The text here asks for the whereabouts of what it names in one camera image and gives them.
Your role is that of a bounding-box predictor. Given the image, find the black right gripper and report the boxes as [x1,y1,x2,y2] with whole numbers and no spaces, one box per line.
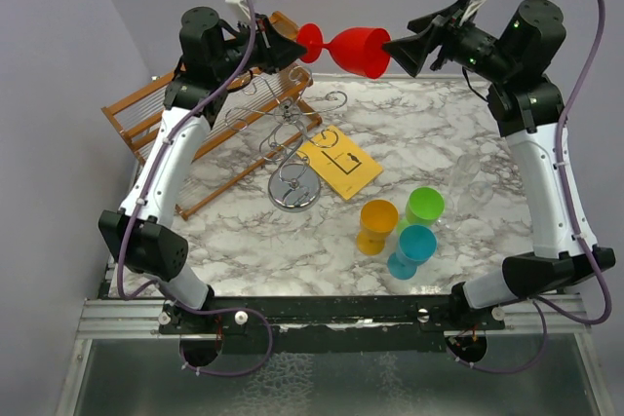
[382,0,515,83]

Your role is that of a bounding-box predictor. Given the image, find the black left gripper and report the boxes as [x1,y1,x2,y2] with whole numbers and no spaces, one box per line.
[213,12,306,80]

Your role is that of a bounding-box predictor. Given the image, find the red plastic wine glass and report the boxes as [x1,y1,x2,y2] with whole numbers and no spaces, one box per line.
[296,23,391,79]

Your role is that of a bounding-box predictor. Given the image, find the green plastic wine glass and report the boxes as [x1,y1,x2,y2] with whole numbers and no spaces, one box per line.
[396,187,446,235]

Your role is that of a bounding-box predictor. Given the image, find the orange plastic wine glass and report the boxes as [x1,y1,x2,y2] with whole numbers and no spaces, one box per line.
[356,199,399,255]

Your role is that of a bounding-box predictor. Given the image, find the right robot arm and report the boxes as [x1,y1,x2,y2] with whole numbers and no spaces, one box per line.
[382,0,615,329]

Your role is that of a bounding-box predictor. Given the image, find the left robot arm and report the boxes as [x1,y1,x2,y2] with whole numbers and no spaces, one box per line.
[98,7,306,333]

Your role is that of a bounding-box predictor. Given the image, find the wooden dish rack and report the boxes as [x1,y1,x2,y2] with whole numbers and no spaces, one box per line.
[100,10,324,220]

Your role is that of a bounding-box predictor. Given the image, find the chrome wine glass rack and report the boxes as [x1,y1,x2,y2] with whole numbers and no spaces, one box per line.
[246,65,321,213]

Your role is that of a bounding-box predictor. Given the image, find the clear wine glass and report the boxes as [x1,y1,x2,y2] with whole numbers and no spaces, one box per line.
[438,154,493,231]

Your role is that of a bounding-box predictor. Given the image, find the blue plastic wine glass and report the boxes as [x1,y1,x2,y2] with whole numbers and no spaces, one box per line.
[387,225,438,280]

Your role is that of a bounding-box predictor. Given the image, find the yellow Little Prince book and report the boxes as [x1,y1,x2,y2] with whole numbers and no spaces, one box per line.
[298,126,383,201]

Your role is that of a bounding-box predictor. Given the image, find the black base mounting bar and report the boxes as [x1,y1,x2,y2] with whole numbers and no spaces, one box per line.
[159,294,504,354]

